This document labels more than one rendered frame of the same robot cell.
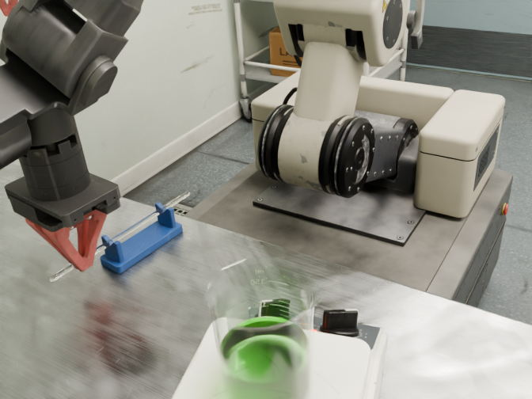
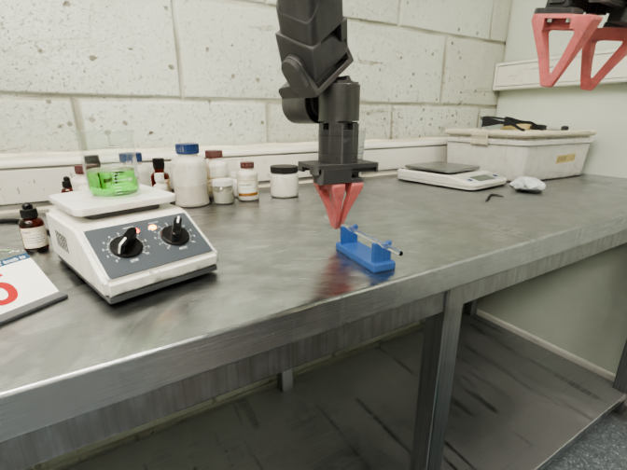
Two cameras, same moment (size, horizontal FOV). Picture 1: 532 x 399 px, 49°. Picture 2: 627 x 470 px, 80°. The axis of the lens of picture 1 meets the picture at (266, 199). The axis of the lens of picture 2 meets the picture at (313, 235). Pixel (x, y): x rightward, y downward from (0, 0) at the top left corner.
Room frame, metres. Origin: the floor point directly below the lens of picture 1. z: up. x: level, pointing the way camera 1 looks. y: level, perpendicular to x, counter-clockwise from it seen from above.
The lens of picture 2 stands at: (0.69, -0.31, 0.93)
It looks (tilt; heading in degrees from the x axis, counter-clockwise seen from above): 18 degrees down; 115
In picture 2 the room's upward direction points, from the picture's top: straight up
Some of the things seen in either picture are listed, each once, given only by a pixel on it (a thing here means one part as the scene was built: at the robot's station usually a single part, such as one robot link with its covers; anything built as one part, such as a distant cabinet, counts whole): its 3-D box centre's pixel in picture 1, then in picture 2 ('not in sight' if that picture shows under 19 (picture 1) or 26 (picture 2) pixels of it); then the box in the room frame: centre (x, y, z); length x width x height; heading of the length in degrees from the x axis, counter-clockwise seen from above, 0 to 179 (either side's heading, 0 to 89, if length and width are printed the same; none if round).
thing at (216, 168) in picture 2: not in sight; (215, 173); (0.11, 0.39, 0.80); 0.06 x 0.06 x 0.11
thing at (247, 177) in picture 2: not in sight; (247, 181); (0.19, 0.40, 0.79); 0.05 x 0.05 x 0.09
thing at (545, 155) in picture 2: not in sight; (514, 151); (0.76, 1.12, 0.82); 0.37 x 0.31 x 0.14; 54
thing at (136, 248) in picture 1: (141, 234); (364, 245); (0.55, 0.15, 0.77); 0.10 x 0.03 x 0.04; 140
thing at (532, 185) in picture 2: not in sight; (529, 184); (0.79, 0.78, 0.77); 0.08 x 0.08 x 0.04; 62
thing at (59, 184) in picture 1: (55, 169); (338, 148); (0.49, 0.20, 0.89); 0.10 x 0.07 x 0.07; 50
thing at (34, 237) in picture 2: not in sight; (32, 226); (0.11, -0.02, 0.78); 0.03 x 0.03 x 0.07
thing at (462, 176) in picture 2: not in sight; (450, 174); (0.59, 0.85, 0.77); 0.26 x 0.19 x 0.05; 152
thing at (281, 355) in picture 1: (268, 341); (108, 164); (0.26, 0.00, 0.88); 0.07 x 0.06 x 0.08; 77
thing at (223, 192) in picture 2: not in sight; (223, 190); (0.16, 0.34, 0.78); 0.05 x 0.05 x 0.05
